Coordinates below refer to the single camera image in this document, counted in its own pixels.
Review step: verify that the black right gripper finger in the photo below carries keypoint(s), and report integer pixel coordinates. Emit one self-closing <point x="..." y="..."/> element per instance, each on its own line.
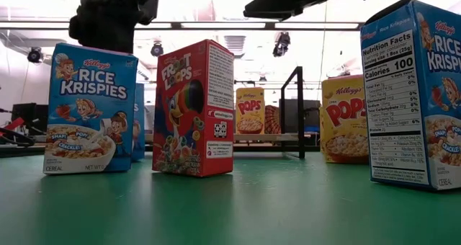
<point x="288" y="1"/>

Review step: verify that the black computer monitor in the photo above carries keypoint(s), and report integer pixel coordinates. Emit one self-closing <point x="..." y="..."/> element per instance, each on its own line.
<point x="29" y="113"/>

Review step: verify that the black cabinet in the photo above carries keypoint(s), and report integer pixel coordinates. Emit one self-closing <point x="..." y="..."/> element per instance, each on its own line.
<point x="311" y="115"/>

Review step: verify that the orange striped object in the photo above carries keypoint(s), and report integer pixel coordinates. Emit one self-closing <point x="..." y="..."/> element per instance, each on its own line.
<point x="272" y="120"/>

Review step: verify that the wooden shelf with black frame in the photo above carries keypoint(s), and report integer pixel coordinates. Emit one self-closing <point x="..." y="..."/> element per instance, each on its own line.
<point x="301" y="111"/>

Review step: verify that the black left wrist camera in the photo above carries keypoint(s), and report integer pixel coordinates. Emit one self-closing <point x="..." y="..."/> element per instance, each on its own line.
<point x="149" y="9"/>

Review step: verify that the yellow Corn Pops cereal box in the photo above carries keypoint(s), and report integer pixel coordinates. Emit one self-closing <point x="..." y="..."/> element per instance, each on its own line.
<point x="250" y="108"/>
<point x="342" y="119"/>

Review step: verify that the black aluminium table frame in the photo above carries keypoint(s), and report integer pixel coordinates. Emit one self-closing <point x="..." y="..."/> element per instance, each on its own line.
<point x="21" y="152"/>

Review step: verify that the black ceiling spot lamp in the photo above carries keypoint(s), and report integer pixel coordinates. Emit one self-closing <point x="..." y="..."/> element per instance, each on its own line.
<point x="157" y="49"/>
<point x="281" y="44"/>
<point x="35" y="54"/>

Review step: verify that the red Froot Loops cereal box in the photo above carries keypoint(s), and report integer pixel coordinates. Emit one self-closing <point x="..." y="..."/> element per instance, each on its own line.
<point x="187" y="104"/>

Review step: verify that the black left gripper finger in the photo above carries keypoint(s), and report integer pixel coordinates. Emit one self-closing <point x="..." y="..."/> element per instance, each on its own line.
<point x="106" y="43"/>

